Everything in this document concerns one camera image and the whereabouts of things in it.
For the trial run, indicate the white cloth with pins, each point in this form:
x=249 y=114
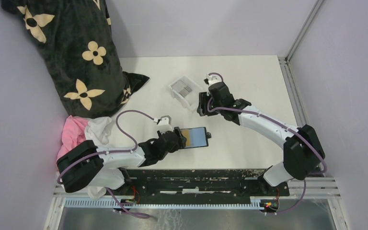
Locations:
x=99 y=130

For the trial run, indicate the stack of grey cards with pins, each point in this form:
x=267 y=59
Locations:
x=181 y=88

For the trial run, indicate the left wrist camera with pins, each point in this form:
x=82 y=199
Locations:
x=163 y=123

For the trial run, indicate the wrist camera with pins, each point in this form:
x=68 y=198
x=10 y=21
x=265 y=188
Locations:
x=211 y=79
x=163 y=123

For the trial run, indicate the pink cloth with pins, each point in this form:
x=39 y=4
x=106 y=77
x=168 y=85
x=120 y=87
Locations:
x=73 y=134

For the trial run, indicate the gold VIP card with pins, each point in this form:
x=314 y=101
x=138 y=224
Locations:
x=187 y=136

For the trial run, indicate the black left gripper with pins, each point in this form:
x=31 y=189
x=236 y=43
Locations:
x=181 y=143

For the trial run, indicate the aluminium frame rail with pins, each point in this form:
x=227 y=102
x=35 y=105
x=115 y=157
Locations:
x=327 y=199

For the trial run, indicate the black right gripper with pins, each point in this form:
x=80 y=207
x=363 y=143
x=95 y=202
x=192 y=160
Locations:
x=202 y=109

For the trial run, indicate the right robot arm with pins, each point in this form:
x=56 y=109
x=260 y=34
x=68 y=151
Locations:
x=302 y=150

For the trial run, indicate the black card holder wallet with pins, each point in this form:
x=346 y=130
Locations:
x=199 y=137

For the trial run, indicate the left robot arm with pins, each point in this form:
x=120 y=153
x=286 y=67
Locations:
x=88 y=165

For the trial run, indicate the clear plastic card box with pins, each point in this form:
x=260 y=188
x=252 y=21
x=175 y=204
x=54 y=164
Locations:
x=191 y=101

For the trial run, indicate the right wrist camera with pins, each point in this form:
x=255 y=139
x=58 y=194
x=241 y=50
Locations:
x=211 y=79

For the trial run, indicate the black floral plush blanket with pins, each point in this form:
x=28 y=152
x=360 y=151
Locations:
x=74 y=38

